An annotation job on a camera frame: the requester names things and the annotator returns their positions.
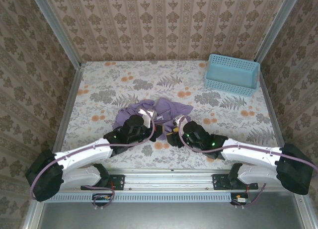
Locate light blue plastic basket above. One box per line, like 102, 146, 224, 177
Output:
204, 53, 261, 97

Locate small connector board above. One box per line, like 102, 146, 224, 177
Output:
230, 193, 252, 207
92, 193, 113, 207

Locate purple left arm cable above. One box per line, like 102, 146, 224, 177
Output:
29, 112, 156, 211

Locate grey metal panel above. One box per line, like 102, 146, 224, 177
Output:
22, 191, 318, 229

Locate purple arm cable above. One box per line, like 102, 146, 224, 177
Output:
177, 116, 318, 210
29, 112, 156, 211

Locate grey slotted cable duct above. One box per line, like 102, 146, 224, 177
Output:
46, 192, 232, 203

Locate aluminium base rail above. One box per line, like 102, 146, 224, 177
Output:
59, 167, 274, 191

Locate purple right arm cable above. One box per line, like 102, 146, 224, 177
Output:
177, 116, 318, 210

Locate floral tablecloth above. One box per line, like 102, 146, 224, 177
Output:
57, 60, 285, 170

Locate aluminium frame post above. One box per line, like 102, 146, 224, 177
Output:
27, 0, 84, 70
254, 0, 304, 63

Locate purple printed t-shirt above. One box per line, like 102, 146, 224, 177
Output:
113, 97, 194, 142

